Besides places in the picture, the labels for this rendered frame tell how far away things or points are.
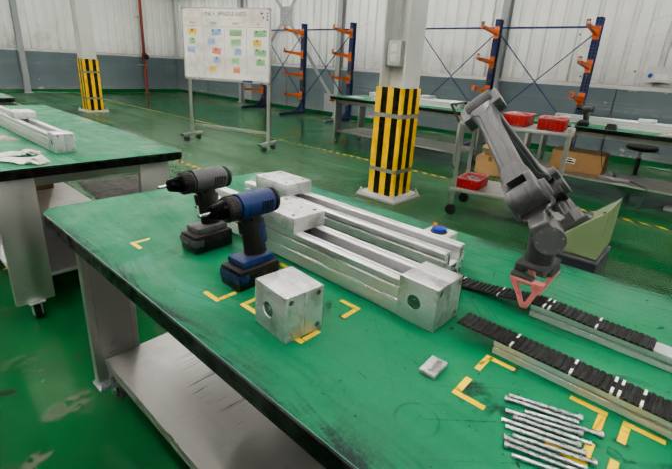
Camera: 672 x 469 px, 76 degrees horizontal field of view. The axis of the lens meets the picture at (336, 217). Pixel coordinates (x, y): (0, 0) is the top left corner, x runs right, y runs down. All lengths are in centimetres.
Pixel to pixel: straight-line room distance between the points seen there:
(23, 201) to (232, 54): 481
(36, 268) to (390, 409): 206
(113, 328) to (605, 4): 827
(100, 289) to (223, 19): 557
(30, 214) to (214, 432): 141
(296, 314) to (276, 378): 12
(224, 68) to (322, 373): 629
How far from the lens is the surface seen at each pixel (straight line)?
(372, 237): 117
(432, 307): 88
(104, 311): 174
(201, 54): 710
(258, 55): 653
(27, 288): 254
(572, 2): 888
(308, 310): 83
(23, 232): 244
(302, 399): 72
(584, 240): 145
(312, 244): 105
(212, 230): 120
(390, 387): 76
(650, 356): 103
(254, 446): 142
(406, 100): 426
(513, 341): 88
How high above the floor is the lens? 127
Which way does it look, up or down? 19 degrees down
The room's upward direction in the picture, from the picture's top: 3 degrees clockwise
